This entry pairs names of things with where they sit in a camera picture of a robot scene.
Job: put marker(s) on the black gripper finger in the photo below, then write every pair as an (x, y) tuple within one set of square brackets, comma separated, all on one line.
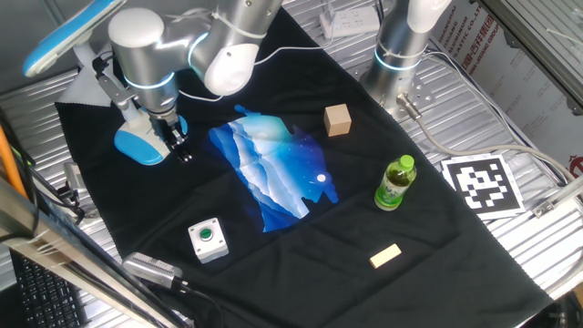
[(184, 146), (175, 143)]

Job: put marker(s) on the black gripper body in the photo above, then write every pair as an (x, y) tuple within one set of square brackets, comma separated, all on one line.
[(166, 123)]

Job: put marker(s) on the blue white handheld appliance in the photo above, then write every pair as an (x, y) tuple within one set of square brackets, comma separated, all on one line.
[(136, 146)]

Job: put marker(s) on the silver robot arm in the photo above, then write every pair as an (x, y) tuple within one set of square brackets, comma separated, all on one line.
[(150, 45)]

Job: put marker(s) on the white box with green button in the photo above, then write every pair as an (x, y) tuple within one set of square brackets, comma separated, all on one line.
[(208, 241)]

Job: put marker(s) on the small white cloth piece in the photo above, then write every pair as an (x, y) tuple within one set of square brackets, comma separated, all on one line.
[(86, 93)]

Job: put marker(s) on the grey metal clamp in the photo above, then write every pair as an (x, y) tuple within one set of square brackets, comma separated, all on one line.
[(75, 175)]

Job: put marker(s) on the wooden cube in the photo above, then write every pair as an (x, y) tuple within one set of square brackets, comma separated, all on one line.
[(338, 120)]

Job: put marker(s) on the black cloth with blue print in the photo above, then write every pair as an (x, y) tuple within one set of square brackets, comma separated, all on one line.
[(319, 282)]

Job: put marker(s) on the black keyboard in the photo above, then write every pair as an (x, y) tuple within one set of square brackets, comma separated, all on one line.
[(45, 296)]

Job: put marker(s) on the white power strip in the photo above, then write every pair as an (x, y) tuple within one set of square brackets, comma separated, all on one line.
[(350, 20)]

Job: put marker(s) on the green tea bottle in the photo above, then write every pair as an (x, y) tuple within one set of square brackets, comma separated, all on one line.
[(394, 184)]

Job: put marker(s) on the flat wooden block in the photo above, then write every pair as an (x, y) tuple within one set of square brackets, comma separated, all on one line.
[(385, 256)]

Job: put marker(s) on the black and white marker board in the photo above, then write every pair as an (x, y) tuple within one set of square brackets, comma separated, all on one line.
[(483, 187)]

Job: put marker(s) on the cardboard sheet with red print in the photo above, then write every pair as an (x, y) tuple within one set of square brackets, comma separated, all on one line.
[(514, 77)]

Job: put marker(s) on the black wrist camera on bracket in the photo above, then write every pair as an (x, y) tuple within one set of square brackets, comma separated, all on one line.
[(114, 89)]

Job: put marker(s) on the silver camera device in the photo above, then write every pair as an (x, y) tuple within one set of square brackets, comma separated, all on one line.
[(150, 269)]

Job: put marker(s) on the aluminium frame profile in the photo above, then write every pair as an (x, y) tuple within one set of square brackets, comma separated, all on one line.
[(537, 41), (54, 246)]

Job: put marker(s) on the small aluminium bracket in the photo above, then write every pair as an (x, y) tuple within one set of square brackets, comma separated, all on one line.
[(558, 196)]

